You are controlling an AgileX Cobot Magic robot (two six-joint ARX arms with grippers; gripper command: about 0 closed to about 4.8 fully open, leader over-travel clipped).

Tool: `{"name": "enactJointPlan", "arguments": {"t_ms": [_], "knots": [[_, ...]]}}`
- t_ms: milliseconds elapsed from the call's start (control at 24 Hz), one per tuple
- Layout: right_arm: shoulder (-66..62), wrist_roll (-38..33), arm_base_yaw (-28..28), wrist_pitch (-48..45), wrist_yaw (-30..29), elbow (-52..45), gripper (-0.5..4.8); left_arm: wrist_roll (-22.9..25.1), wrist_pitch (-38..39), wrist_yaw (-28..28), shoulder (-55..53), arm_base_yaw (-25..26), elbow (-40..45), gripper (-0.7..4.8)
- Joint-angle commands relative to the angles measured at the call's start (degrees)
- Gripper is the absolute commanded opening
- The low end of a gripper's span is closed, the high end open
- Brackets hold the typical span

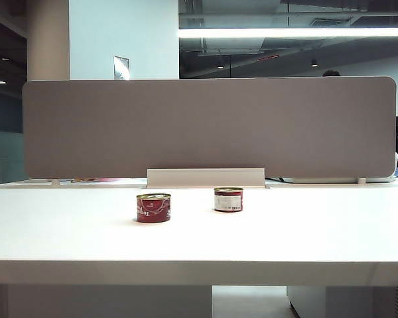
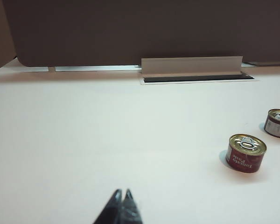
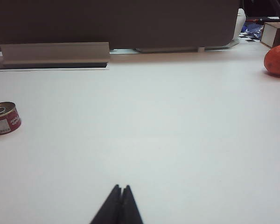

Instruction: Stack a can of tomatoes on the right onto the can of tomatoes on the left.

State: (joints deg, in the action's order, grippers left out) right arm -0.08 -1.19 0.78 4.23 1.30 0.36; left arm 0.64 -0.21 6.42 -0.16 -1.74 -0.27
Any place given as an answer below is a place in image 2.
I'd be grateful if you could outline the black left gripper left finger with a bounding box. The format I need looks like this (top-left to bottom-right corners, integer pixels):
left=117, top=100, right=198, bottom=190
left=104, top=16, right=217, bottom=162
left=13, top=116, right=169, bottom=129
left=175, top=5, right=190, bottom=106
left=92, top=189, right=123, bottom=224

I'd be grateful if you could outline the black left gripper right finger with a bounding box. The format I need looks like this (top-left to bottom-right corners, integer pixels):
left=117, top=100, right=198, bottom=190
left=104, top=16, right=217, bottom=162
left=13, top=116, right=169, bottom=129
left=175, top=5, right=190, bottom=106
left=120, top=188, right=143, bottom=224

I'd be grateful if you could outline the tomato can with white label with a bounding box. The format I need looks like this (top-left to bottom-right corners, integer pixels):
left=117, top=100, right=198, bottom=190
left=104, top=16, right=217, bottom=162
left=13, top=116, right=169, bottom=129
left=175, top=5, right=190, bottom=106
left=264, top=108, right=280, bottom=139

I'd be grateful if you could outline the red tomato paste can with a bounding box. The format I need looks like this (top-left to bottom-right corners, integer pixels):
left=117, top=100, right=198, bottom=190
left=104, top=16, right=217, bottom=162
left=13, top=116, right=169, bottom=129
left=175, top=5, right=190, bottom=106
left=225, top=133, right=267, bottom=174

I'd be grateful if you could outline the grey desk divider panel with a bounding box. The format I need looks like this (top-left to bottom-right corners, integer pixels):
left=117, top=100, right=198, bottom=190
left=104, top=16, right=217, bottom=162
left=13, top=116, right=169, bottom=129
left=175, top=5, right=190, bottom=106
left=2, top=0, right=280, bottom=68

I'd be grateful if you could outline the long metal divider bracket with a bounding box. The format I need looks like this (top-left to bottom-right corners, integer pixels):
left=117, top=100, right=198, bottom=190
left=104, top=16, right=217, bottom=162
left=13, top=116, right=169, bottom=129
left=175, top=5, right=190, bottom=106
left=55, top=65, right=142, bottom=72

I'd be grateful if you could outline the aluminium cable flap lid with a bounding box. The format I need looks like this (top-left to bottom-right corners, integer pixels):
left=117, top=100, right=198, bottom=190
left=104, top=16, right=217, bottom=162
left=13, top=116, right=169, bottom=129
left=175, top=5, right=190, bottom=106
left=141, top=55, right=244, bottom=76

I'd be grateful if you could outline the white metal divider bracket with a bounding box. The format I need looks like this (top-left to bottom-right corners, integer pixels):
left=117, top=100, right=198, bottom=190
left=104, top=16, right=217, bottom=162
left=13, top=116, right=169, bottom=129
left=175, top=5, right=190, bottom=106
left=241, top=61, right=280, bottom=68

